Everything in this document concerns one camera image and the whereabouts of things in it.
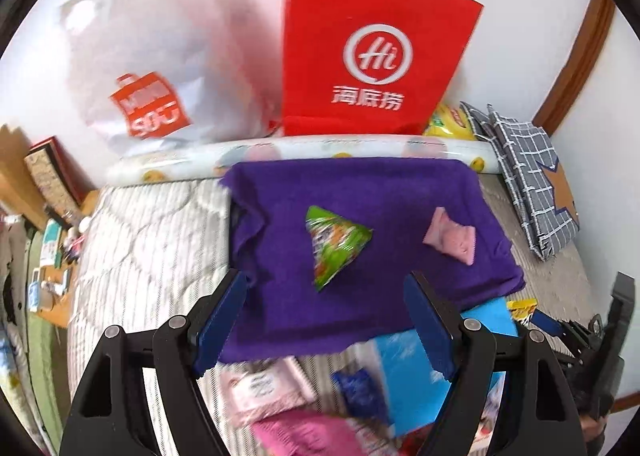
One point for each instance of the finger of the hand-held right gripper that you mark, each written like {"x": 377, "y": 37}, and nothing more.
{"x": 546, "y": 323}

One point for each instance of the white plastic shopping bag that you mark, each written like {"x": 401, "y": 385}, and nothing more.
{"x": 175, "y": 36}

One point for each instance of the yellow packet black print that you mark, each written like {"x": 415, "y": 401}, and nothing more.
{"x": 521, "y": 310}

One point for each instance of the red paper bag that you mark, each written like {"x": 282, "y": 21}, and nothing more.
{"x": 360, "y": 11}

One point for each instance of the grey checkered fabric bag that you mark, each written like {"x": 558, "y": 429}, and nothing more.
{"x": 530, "y": 171}

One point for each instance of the striped quilted mattress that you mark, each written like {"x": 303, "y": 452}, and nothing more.
{"x": 150, "y": 246}

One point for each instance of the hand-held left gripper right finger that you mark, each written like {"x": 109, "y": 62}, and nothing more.
{"x": 430, "y": 331}

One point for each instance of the purple towel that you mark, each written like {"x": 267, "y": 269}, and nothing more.
{"x": 390, "y": 196}

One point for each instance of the brown wooden door frame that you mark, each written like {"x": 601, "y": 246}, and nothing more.
{"x": 575, "y": 61}

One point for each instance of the blue cookie packet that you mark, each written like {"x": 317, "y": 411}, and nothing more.
{"x": 361, "y": 393}

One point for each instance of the red patterned box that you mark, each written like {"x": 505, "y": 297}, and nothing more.
{"x": 52, "y": 171}

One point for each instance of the magenta snack packet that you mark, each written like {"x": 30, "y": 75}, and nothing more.
{"x": 305, "y": 433}

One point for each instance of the blue tissue pack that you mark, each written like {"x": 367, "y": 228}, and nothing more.
{"x": 405, "y": 386}

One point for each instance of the yellow snack bag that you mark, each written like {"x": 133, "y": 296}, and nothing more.
{"x": 447, "y": 124}

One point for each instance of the rolled fruit print mat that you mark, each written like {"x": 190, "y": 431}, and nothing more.
{"x": 190, "y": 164}

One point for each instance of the red snack packet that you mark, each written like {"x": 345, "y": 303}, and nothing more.
{"x": 417, "y": 442}

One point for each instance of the pale pink packet white label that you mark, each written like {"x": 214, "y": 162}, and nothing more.
{"x": 260, "y": 386}

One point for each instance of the plain pink snack packet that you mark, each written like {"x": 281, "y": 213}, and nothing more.
{"x": 450, "y": 236}

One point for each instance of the green cloth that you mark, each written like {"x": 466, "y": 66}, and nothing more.
{"x": 45, "y": 371}

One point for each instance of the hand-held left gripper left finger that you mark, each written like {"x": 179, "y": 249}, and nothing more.
{"x": 220, "y": 321}

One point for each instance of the cluttered wooden side table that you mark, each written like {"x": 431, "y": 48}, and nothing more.
{"x": 55, "y": 316}

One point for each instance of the brown wooden furniture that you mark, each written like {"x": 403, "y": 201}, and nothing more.
{"x": 20, "y": 186}

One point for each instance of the green snack packet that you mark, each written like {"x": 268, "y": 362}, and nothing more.
{"x": 332, "y": 246}

